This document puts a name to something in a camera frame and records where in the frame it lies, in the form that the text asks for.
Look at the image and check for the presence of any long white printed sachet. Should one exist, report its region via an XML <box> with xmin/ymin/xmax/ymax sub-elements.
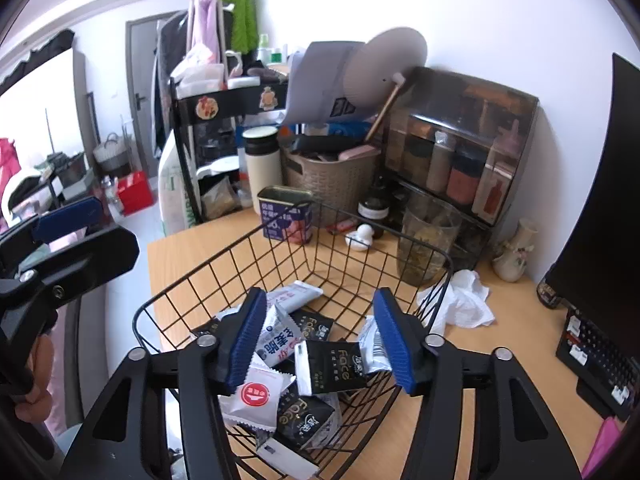
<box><xmin>357</xmin><ymin>315</ymin><xmax>396</xmax><ymax>376</ymax></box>
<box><xmin>267</xmin><ymin>280</ymin><xmax>323</xmax><ymax>313</ymax></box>

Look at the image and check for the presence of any wooden desktop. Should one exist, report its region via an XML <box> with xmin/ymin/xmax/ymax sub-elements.
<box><xmin>146</xmin><ymin>207</ymin><xmax>623</xmax><ymax>480</ymax></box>

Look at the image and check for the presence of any round white hand fan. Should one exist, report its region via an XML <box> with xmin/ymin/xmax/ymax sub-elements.
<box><xmin>342</xmin><ymin>26</ymin><xmax>428</xmax><ymax>143</ymax></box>

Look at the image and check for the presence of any blue tin can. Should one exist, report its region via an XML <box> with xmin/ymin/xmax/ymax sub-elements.
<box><xmin>257</xmin><ymin>186</ymin><xmax>315</xmax><ymax>245</ymax></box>

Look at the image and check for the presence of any pale pink garment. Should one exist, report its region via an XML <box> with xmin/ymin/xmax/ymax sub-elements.
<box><xmin>187</xmin><ymin>0</ymin><xmax>223</xmax><ymax>63</ymax></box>

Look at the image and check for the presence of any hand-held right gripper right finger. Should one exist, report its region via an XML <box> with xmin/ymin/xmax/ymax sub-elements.
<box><xmin>372</xmin><ymin>287</ymin><xmax>584</xmax><ymax>480</ymax></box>

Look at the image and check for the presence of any black computer monitor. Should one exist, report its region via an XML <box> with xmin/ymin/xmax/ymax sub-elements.
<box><xmin>542</xmin><ymin>52</ymin><xmax>640</xmax><ymax>356</ymax></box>

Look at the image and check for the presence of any woven storage bag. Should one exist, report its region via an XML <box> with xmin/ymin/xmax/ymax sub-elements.
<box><xmin>92</xmin><ymin>132</ymin><xmax>133</xmax><ymax>178</ymax></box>

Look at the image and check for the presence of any black mechanical keyboard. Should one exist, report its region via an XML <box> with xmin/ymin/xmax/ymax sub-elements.
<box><xmin>555</xmin><ymin>307</ymin><xmax>640</xmax><ymax>423</ymax></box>

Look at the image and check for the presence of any white duck figurine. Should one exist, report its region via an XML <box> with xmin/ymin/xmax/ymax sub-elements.
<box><xmin>346</xmin><ymin>224</ymin><xmax>374</xmax><ymax>250</ymax></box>

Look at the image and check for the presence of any red storage box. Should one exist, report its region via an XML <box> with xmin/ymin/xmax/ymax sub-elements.
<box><xmin>116</xmin><ymin>170</ymin><xmax>155</xmax><ymax>216</ymax></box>

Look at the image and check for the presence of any pile of black tissue packets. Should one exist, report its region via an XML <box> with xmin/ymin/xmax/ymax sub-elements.
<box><xmin>190</xmin><ymin>307</ymin><xmax>371</xmax><ymax>456</ymax></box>

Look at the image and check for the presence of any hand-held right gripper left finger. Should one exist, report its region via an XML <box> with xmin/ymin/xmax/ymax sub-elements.
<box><xmin>64</xmin><ymin>287</ymin><xmax>269</xmax><ymax>480</ymax></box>

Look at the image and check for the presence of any smoky acrylic cosmetics organizer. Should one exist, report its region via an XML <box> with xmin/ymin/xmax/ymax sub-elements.
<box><xmin>382</xmin><ymin>66</ymin><xmax>541</xmax><ymax>271</ymax></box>

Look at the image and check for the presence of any small black jar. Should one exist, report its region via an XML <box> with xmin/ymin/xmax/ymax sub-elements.
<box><xmin>536</xmin><ymin>270</ymin><xmax>566</xmax><ymax>310</ymax></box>

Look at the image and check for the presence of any pink mouse mat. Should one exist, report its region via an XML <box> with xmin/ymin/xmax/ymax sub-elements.
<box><xmin>580</xmin><ymin>415</ymin><xmax>626</xmax><ymax>480</ymax></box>

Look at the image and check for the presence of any person's left hand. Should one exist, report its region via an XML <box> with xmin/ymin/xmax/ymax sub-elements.
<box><xmin>14</xmin><ymin>336</ymin><xmax>56</xmax><ymax>425</ymax></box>

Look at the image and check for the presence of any cream ceramic vase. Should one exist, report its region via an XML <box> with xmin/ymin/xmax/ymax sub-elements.
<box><xmin>492</xmin><ymin>217</ymin><xmax>538</xmax><ymax>282</ymax></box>

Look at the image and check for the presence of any black wire basket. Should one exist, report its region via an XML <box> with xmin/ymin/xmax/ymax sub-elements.
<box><xmin>132</xmin><ymin>200</ymin><xmax>453</xmax><ymax>480</ymax></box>

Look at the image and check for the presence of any crumpled white tissue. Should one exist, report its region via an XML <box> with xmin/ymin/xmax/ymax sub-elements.
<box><xmin>416</xmin><ymin>269</ymin><xmax>496</xmax><ymax>336</ymax></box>

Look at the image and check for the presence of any brown woven plastic basket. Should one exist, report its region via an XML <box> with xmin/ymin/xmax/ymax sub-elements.
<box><xmin>282</xmin><ymin>145</ymin><xmax>383</xmax><ymax>228</ymax></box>

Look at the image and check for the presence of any green fluffy garment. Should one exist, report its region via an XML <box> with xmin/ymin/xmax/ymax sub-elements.
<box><xmin>197</xmin><ymin>0</ymin><xmax>258</xmax><ymax>56</ymax></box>

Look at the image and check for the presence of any white sack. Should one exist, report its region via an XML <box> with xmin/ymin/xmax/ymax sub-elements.
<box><xmin>157</xmin><ymin>130</ymin><xmax>201</xmax><ymax>236</ymax></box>

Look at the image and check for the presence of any grey door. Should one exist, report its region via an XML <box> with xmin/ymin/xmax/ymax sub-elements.
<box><xmin>125</xmin><ymin>10</ymin><xmax>188</xmax><ymax>181</ymax></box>

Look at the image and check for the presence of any clear plastic measuring cup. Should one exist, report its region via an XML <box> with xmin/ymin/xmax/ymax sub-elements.
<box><xmin>396</xmin><ymin>205</ymin><xmax>461</xmax><ymax>286</ymax></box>

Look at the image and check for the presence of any dark glass bottle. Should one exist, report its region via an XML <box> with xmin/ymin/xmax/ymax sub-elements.
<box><xmin>357</xmin><ymin>180</ymin><xmax>391</xmax><ymax>238</ymax></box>

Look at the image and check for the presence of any white thermos black lid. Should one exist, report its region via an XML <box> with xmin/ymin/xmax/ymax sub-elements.
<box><xmin>242</xmin><ymin>126</ymin><xmax>283</xmax><ymax>211</ymax></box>

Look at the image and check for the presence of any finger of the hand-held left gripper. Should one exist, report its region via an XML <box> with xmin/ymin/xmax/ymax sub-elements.
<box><xmin>0</xmin><ymin>196</ymin><xmax>105</xmax><ymax>272</ymax></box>
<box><xmin>0</xmin><ymin>225</ymin><xmax>141</xmax><ymax>342</ymax></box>

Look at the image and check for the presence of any black trolley rack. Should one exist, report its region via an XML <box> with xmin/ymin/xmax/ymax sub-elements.
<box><xmin>170</xmin><ymin>77</ymin><xmax>288</xmax><ymax>226</ymax></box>

